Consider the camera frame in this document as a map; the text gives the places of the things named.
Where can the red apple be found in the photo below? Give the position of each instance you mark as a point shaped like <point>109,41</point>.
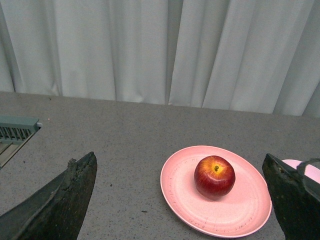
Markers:
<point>214,177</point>

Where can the white curtain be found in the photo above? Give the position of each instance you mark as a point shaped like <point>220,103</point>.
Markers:
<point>246,55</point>

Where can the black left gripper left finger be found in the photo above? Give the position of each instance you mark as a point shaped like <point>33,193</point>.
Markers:
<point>57,210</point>

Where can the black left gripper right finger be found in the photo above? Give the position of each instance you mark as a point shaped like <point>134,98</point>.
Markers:
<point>295,198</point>

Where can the light pink bowl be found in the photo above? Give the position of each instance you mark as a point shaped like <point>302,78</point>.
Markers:
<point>311,171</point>

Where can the pink plate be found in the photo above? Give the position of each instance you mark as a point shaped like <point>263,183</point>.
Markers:
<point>241,212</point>

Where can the grey-green slotted rack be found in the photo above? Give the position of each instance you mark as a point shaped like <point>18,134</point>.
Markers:
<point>15,132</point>

